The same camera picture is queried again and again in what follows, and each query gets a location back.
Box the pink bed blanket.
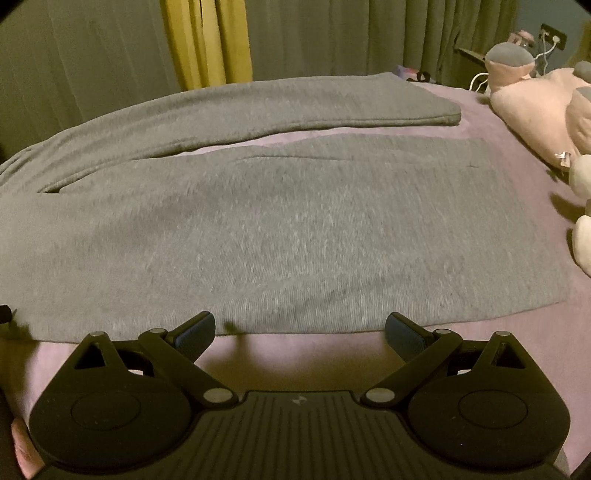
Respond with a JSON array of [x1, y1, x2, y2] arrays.
[[0, 81, 591, 480]]

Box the dark bedside table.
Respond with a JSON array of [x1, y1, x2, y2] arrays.
[[450, 48, 487, 89]]

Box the pink plush toy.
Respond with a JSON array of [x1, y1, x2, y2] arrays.
[[485, 42, 590, 171]]

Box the grey sweatpants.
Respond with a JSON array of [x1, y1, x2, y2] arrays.
[[1, 73, 568, 342]]

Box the cream plush toy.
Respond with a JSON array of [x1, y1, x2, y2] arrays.
[[567, 154, 591, 278]]

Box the white charging cable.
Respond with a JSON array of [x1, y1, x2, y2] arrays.
[[469, 32, 563, 93]]

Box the grey-green curtain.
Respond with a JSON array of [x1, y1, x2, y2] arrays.
[[1, 1, 518, 158]]

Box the black wall socket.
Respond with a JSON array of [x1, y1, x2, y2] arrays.
[[539, 23, 567, 50]]

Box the yellow curtain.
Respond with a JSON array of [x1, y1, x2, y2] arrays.
[[162, 0, 253, 90]]

